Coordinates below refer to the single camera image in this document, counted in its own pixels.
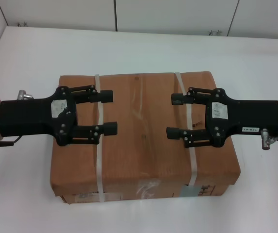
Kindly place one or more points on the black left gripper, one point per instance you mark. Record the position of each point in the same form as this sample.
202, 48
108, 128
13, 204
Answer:
32, 116

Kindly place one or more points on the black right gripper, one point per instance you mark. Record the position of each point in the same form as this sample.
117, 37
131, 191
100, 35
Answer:
250, 116

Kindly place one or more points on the brown cardboard box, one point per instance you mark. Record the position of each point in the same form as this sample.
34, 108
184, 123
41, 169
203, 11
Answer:
141, 145

